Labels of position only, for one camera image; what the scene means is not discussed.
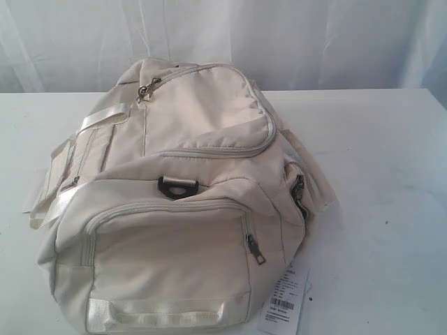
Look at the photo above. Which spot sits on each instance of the cream fabric duffel bag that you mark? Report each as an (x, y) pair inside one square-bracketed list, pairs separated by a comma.
[(177, 205)]

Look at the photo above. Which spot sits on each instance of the white paper hang tag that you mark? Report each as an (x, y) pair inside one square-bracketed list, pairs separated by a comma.
[(281, 313)]

